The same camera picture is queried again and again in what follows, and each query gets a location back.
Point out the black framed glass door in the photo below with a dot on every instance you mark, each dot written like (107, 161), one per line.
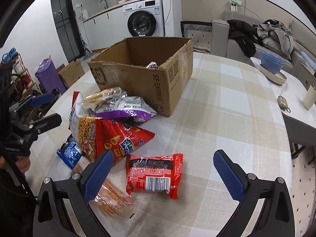
(64, 24)

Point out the white red stick snack packet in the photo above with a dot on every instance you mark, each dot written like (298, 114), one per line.
(85, 130)

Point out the large brown cardboard box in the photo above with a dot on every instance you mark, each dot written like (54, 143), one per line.
(138, 84)

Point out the small purple white packet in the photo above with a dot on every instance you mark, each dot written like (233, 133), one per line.
(153, 66)

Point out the stack of blue bowls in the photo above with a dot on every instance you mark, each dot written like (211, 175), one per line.
(270, 65)

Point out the person's left hand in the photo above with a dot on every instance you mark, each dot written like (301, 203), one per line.
(22, 164)

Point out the black jacket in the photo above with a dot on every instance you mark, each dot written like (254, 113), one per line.
(243, 35)

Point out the white electric kettle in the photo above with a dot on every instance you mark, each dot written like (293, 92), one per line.
(84, 14)

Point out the clear orange cracker packet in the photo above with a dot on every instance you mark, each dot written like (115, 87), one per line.
(113, 202)

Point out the white cup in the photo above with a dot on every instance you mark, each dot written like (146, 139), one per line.
(309, 97)

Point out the red cone crisp packet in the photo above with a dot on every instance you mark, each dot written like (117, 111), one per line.
(123, 138)

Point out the white washing machine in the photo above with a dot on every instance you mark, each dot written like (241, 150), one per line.
(145, 17)

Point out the pile of clothes on sofa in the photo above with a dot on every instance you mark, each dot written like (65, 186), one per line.
(276, 37)

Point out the metal kitchen faucet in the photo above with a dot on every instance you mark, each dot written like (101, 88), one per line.
(105, 3)

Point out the dark chair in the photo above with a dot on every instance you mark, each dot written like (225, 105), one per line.
(298, 130)

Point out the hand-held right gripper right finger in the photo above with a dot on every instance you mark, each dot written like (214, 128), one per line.
(228, 175)

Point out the red instant noodle packet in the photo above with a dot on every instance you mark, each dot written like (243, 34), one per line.
(153, 172)

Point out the beige dish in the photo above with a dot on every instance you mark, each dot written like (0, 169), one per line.
(276, 77)

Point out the purple plastic bag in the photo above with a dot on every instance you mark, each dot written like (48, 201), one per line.
(48, 76)

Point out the clear wafer roll packet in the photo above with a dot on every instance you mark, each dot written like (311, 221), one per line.
(103, 95)

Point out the blue cookie packet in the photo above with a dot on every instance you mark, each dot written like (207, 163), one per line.
(71, 153)

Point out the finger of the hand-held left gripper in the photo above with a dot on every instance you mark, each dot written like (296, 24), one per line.
(42, 99)
(47, 122)

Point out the grey sofa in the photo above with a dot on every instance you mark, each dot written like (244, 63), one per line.
(219, 39)

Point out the wooden storage rack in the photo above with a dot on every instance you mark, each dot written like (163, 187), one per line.
(23, 79)

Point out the white wall power strip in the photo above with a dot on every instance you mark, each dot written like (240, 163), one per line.
(234, 5)

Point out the light blue pillow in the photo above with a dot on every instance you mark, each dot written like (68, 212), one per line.
(307, 59)

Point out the black white patterned chair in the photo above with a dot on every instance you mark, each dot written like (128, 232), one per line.
(195, 28)

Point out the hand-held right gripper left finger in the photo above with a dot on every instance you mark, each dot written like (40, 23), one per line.
(98, 175)

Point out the small brown cardboard box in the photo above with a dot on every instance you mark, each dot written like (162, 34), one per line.
(72, 72)

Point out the stick vacuum cleaner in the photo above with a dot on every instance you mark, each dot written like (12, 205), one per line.
(86, 47)

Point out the purple candy packet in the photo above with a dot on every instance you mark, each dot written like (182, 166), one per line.
(123, 107)

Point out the blue bowl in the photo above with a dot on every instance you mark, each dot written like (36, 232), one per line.
(280, 58)

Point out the white counter cabinet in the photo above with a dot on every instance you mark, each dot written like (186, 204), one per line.
(106, 29)

